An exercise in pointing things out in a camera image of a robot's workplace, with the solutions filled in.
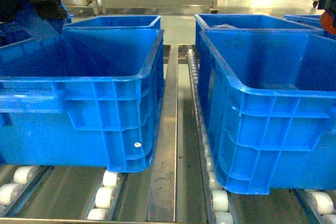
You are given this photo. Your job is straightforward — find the blue plastic bin centre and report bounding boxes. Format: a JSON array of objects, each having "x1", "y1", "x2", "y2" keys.
[{"x1": 1, "y1": 28, "x2": 164, "y2": 173}]

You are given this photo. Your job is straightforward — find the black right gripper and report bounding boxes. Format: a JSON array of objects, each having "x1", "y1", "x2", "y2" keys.
[{"x1": 318, "y1": 0, "x2": 335, "y2": 12}]

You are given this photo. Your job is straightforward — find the blue plastic bin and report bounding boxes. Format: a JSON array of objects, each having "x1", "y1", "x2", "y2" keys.
[
  {"x1": 199, "y1": 29, "x2": 335, "y2": 195},
  {"x1": 1, "y1": 28, "x2": 164, "y2": 173}
]

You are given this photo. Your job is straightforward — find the blue plastic bin right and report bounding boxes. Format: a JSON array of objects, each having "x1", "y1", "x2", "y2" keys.
[{"x1": 199, "y1": 29, "x2": 335, "y2": 195}]

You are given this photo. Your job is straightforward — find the stainless steel shelf rack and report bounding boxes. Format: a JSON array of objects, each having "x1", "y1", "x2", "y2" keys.
[{"x1": 1, "y1": 7, "x2": 323, "y2": 223}]

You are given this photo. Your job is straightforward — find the orange round cap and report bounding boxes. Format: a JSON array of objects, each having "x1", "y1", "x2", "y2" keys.
[{"x1": 319, "y1": 11, "x2": 335, "y2": 34}]

